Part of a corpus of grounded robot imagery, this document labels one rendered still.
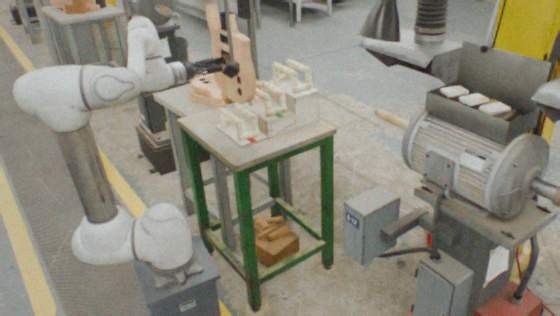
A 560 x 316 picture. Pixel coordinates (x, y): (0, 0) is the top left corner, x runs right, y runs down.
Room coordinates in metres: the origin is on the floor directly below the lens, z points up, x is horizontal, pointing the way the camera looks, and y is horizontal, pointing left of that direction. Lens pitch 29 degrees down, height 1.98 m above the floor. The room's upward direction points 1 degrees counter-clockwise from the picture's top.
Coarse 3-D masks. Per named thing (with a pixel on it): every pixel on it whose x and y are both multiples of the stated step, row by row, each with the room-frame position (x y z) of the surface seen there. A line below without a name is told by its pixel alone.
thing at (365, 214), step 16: (368, 192) 1.25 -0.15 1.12; (384, 192) 1.25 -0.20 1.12; (352, 208) 1.17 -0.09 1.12; (368, 208) 1.16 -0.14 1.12; (384, 208) 1.18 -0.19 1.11; (352, 224) 1.16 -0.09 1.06; (368, 224) 1.13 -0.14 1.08; (384, 224) 1.18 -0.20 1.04; (352, 240) 1.16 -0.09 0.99; (368, 240) 1.14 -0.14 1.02; (352, 256) 1.16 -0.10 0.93; (368, 256) 1.14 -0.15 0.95; (384, 256) 1.21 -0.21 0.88; (432, 256) 1.14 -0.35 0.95
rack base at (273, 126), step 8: (240, 104) 2.19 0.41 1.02; (256, 104) 2.19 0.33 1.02; (272, 104) 2.19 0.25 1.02; (256, 112) 2.09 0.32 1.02; (264, 112) 2.09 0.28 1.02; (288, 112) 2.09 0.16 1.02; (248, 120) 2.14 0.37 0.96; (264, 120) 2.01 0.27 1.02; (272, 120) 2.00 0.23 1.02; (280, 120) 2.03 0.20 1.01; (288, 120) 2.06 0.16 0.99; (264, 128) 2.01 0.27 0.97; (272, 128) 2.00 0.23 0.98; (280, 128) 2.03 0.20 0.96; (288, 128) 2.06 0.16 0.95; (272, 136) 2.00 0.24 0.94
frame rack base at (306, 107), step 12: (276, 84) 2.26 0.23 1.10; (288, 84) 2.26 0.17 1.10; (300, 84) 2.25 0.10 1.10; (276, 96) 2.22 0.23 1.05; (288, 96) 2.13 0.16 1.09; (300, 96) 2.10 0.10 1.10; (312, 96) 2.15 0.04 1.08; (288, 108) 2.13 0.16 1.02; (300, 108) 2.10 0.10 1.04; (312, 108) 2.15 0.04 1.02; (300, 120) 2.10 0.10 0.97; (312, 120) 2.14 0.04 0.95
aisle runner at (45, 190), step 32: (0, 64) 5.89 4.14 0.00; (0, 96) 4.81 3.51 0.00; (0, 128) 4.02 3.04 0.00; (32, 128) 4.01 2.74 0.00; (32, 160) 3.41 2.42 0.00; (64, 160) 3.40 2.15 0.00; (32, 192) 2.93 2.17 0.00; (64, 192) 2.92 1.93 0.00; (32, 224) 2.55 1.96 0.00; (64, 224) 2.54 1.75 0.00; (64, 256) 2.22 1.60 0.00; (64, 288) 1.96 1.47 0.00; (96, 288) 1.95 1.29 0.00; (128, 288) 1.95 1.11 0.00
